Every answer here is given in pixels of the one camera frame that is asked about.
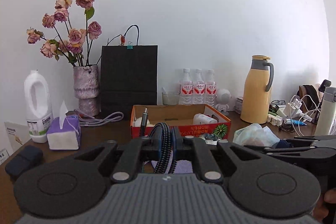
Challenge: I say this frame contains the white power strip with chargers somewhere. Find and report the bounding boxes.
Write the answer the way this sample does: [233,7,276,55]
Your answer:
[266,94,321,136]

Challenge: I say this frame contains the white and tan plush sheep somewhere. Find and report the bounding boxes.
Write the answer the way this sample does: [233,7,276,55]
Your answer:
[133,118,154,127]

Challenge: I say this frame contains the dark glasses case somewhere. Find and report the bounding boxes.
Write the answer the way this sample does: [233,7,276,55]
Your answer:
[5,145,43,180]

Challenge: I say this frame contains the purple ceramic vase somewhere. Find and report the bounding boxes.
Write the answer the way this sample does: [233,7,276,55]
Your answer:
[73,65,100,116]

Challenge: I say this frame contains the blue snack wrapper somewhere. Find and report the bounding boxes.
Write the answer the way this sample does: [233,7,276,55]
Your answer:
[199,134,228,145]

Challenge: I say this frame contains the clear glass cup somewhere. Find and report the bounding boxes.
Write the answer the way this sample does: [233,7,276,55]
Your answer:
[161,88,180,106]

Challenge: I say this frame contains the white cotton swab box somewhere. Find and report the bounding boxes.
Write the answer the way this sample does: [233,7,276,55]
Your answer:
[193,113,218,125]

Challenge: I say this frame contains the right water bottle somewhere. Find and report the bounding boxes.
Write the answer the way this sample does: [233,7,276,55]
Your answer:
[205,69,217,107]

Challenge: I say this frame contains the red cardboard box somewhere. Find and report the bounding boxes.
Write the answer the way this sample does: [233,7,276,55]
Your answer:
[130,105,231,139]

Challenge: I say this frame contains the person right hand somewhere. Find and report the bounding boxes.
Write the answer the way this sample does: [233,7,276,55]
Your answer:
[313,188,336,223]

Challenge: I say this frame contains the white detergent jug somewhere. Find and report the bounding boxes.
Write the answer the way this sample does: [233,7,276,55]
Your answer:
[24,70,54,143]

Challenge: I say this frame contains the white robot speaker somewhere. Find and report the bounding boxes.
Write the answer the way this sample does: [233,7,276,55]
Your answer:
[215,89,232,113]

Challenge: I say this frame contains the middle water bottle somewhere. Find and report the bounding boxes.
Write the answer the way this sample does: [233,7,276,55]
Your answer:
[193,69,206,105]

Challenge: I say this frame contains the red rose with wrapper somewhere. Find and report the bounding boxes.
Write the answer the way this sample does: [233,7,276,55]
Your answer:
[232,123,280,147]

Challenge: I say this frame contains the white tumbler bottle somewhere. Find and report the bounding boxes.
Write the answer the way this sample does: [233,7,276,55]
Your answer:
[314,87,336,136]

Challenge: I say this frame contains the small stacked boxes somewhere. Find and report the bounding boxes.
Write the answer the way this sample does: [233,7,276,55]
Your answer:
[234,97,243,114]

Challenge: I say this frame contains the dried pink flowers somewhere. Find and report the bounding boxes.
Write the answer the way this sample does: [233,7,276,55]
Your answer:
[26,0,102,67]

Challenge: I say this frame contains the purple fabric pouch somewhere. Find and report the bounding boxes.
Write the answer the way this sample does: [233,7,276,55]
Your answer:
[145,160,193,173]

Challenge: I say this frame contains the yellow thermos jug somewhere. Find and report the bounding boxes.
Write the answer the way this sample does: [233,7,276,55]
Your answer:
[240,55,274,124]

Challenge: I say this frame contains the purple tissue pack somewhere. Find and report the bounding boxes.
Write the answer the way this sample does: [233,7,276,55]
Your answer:
[46,101,81,151]

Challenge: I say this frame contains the left water bottle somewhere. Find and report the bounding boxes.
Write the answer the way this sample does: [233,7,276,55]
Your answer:
[179,68,194,105]

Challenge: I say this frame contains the grey purple cord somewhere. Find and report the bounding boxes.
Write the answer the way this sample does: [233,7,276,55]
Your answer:
[68,109,125,127]

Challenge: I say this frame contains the black paper bag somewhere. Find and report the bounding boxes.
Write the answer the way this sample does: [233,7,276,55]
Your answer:
[100,24,158,119]

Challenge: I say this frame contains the water bottle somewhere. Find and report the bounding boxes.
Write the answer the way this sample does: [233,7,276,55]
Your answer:
[193,69,206,105]
[205,69,217,107]
[179,68,194,105]

